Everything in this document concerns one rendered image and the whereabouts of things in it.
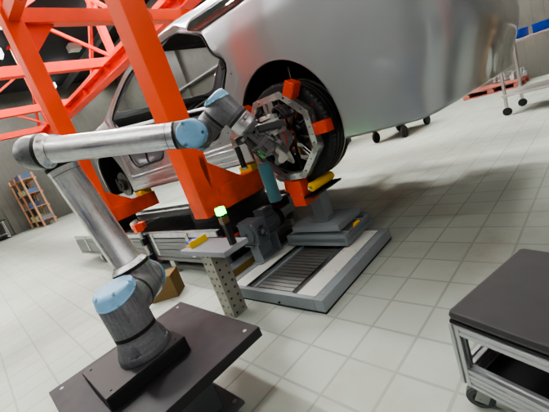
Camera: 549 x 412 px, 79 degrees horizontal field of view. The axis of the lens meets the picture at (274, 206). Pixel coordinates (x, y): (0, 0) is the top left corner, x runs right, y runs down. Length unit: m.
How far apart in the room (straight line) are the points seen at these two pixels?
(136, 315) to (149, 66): 1.49
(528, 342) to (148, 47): 2.19
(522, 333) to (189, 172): 1.82
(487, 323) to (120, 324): 1.09
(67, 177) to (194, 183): 0.96
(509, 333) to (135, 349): 1.10
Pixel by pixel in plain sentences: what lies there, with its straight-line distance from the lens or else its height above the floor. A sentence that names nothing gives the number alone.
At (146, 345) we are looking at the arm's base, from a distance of 1.32.
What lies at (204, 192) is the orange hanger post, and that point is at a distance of 2.23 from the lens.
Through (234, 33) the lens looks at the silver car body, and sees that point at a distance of 2.39.
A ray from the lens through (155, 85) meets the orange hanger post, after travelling 2.24.
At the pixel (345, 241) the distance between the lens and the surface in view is 2.17.
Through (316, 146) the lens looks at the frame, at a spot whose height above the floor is 0.75.
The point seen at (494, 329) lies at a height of 0.33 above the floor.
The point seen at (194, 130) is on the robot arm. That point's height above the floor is 1.02.
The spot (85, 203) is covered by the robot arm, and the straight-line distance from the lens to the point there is 1.42.
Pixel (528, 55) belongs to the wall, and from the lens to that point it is 9.77.
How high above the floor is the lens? 0.96
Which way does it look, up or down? 13 degrees down
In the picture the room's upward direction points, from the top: 19 degrees counter-clockwise
